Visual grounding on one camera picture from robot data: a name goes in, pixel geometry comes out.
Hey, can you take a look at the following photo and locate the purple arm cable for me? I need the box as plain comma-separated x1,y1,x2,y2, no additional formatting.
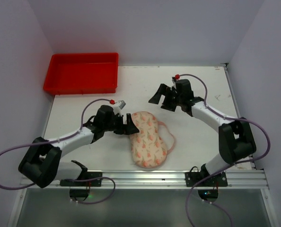
0,98,116,205
179,73,272,227

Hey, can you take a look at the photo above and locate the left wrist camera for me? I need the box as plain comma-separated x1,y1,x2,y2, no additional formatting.
109,100,126,115

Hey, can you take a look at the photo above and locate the aluminium right side rail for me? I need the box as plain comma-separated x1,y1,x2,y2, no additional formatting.
222,63,267,159

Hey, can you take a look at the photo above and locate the red plastic tray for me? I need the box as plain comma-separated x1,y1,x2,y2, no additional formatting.
43,52,119,96

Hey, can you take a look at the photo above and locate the floral mesh laundry bag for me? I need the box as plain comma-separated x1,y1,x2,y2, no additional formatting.
130,111,176,169

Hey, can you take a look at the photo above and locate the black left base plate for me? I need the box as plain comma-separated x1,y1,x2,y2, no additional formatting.
60,172,103,187

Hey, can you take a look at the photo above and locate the aluminium mounting rail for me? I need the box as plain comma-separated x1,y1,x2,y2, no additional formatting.
19,169,270,190

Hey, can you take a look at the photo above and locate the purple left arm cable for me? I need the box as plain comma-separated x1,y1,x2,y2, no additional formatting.
0,98,116,205

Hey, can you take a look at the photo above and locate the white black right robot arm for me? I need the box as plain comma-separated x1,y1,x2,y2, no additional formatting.
149,79,256,182

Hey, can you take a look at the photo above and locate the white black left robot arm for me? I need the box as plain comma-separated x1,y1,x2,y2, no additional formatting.
18,105,139,188

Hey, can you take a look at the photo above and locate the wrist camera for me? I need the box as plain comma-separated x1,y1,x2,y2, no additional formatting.
172,74,180,89
109,100,126,115

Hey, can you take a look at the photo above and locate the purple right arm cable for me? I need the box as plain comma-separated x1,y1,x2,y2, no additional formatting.
179,73,272,227

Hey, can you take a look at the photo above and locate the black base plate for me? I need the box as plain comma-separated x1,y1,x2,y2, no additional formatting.
184,171,228,187
60,172,103,187

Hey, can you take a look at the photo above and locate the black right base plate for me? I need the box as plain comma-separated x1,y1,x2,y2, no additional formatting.
184,171,228,187

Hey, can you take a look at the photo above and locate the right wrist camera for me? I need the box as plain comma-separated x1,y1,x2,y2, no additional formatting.
172,74,180,89

